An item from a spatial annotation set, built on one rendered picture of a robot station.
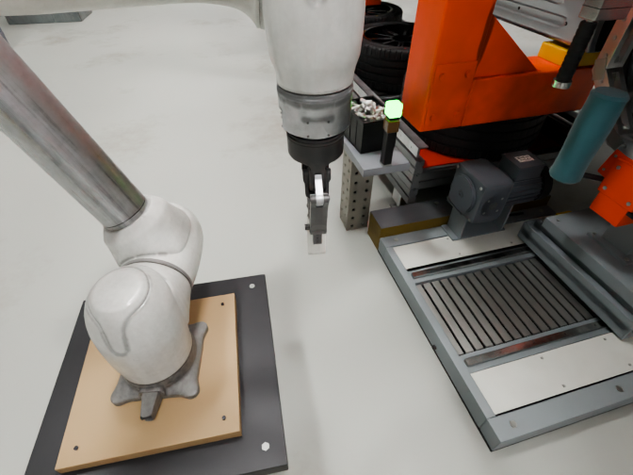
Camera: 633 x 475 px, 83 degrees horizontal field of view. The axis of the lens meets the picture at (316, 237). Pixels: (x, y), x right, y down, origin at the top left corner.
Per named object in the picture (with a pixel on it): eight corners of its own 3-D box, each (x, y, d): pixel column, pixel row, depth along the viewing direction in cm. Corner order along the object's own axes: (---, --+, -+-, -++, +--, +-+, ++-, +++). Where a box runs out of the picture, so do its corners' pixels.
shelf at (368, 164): (409, 170, 124) (410, 162, 122) (363, 177, 120) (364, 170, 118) (364, 117, 154) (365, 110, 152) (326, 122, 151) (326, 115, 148)
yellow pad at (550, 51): (598, 65, 125) (606, 49, 122) (564, 69, 122) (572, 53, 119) (567, 53, 135) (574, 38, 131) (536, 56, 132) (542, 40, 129)
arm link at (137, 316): (104, 387, 72) (44, 331, 57) (133, 311, 85) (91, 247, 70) (185, 384, 72) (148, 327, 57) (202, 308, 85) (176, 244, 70)
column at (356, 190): (366, 226, 166) (377, 144, 137) (346, 230, 164) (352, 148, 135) (359, 213, 173) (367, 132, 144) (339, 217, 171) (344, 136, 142)
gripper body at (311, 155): (284, 111, 49) (289, 169, 55) (286, 143, 43) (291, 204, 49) (339, 108, 49) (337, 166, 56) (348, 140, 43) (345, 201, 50)
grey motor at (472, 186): (546, 237, 149) (591, 163, 125) (456, 256, 141) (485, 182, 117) (517, 210, 162) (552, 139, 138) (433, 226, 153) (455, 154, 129)
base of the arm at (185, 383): (104, 427, 72) (91, 417, 68) (134, 329, 88) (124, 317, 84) (196, 417, 73) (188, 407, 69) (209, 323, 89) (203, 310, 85)
